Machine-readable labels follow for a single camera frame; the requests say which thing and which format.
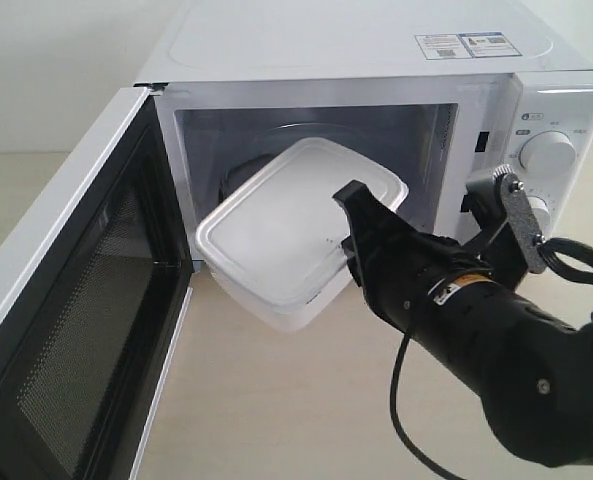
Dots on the white plastic lidded container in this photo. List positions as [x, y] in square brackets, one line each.
[275, 244]

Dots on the lower white control knob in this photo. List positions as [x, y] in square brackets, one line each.
[540, 210]

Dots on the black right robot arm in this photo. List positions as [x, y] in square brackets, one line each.
[532, 372]

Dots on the glass turntable plate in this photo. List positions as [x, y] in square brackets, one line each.
[366, 132]

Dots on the white control knob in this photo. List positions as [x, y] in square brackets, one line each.
[548, 153]
[540, 210]

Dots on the white blue warning sticker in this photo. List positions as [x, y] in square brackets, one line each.
[442, 47]

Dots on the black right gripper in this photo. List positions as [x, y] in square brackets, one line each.
[427, 286]

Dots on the white microwave door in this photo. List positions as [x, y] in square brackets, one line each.
[94, 286]

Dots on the white microwave oven body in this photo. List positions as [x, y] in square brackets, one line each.
[226, 70]

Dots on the blue energy label sticker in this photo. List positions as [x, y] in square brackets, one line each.
[488, 45]

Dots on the upper white control knob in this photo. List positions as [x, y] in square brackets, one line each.
[548, 153]

